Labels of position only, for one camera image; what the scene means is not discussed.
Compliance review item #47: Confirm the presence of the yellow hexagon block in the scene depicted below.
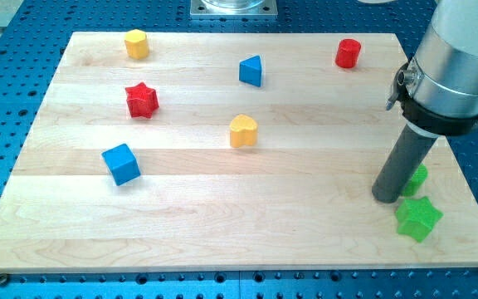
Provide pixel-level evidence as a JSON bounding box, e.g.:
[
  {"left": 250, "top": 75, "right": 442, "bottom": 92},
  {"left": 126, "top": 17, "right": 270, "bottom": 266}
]
[{"left": 124, "top": 29, "right": 149, "bottom": 60}]

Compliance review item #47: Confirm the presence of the red cylinder block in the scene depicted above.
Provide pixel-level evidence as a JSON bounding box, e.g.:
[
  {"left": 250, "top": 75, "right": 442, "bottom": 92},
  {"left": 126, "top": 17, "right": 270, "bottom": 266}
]
[{"left": 335, "top": 38, "right": 361, "bottom": 69}]

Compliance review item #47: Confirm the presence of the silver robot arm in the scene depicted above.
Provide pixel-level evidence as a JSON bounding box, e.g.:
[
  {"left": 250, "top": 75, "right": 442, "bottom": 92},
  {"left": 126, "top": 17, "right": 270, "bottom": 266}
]
[{"left": 372, "top": 0, "right": 478, "bottom": 203}]

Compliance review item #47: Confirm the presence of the wooden board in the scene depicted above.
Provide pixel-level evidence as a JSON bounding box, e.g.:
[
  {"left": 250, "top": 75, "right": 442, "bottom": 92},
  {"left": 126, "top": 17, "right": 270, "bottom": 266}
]
[{"left": 0, "top": 32, "right": 478, "bottom": 273}]

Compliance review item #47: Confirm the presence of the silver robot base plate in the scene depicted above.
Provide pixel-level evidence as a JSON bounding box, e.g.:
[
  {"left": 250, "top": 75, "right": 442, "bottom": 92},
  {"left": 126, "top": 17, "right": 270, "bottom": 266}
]
[{"left": 190, "top": 0, "right": 278, "bottom": 18}]

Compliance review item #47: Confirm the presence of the yellow heart block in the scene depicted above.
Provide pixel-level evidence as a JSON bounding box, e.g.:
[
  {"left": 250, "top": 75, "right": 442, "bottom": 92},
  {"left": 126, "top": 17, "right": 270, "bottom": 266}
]
[{"left": 229, "top": 114, "right": 258, "bottom": 148}]

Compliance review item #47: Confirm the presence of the green star block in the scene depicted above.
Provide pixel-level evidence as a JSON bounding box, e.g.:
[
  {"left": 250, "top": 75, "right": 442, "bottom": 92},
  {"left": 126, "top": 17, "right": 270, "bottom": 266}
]
[{"left": 395, "top": 197, "right": 443, "bottom": 243}]

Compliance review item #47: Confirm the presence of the green round block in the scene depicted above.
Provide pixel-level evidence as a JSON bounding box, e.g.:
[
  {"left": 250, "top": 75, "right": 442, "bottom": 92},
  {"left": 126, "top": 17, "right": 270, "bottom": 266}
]
[{"left": 401, "top": 164, "right": 428, "bottom": 197}]

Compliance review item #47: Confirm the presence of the blue triangle block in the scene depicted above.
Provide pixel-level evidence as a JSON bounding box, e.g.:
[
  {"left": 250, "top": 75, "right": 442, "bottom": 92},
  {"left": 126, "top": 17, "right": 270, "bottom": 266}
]
[{"left": 238, "top": 56, "right": 262, "bottom": 87}]

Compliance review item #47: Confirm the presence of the blue cube block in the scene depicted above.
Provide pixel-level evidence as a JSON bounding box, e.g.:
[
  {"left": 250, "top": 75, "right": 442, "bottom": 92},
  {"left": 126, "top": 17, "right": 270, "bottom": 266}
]
[{"left": 101, "top": 144, "right": 141, "bottom": 186}]

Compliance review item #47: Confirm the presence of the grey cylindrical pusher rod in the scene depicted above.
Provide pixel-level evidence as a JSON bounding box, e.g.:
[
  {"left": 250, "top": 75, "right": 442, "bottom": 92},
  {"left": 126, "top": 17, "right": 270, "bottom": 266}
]
[{"left": 372, "top": 124, "right": 437, "bottom": 203}]

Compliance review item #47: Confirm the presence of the red star block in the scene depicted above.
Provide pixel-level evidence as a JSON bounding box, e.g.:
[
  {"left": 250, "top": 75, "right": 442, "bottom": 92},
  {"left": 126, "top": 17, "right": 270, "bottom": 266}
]
[{"left": 125, "top": 82, "right": 159, "bottom": 119}]

